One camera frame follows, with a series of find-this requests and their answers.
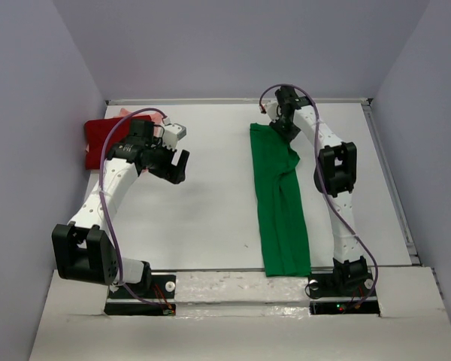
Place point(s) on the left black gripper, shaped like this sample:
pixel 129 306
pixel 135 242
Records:
pixel 171 173

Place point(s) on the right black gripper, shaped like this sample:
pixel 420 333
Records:
pixel 288 135

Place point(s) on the green t shirt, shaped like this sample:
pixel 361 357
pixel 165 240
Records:
pixel 282 227

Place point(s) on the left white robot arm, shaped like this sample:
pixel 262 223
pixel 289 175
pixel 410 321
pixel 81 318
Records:
pixel 85 248

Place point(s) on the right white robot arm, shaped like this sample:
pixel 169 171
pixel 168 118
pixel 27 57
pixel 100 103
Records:
pixel 335 176

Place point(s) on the pink folded t shirt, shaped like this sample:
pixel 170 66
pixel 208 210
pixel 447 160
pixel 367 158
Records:
pixel 154 116

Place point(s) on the red folded t shirt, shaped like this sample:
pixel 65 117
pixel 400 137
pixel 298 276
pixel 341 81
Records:
pixel 96 132

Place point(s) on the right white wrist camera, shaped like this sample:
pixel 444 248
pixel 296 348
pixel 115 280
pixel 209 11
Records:
pixel 271 109

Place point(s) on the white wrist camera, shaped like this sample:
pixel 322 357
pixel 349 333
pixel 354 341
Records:
pixel 172 133
pixel 271 109

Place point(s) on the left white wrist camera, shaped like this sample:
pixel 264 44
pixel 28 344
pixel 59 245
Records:
pixel 172 133

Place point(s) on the aluminium table rail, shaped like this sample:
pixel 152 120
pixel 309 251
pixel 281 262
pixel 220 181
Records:
pixel 225 101

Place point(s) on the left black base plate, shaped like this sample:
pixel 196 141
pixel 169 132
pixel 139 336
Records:
pixel 159 298

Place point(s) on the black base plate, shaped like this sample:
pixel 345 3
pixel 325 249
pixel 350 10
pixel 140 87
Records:
pixel 159 298
pixel 326 299

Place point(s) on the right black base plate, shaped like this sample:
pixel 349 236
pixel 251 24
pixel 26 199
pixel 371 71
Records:
pixel 326 299

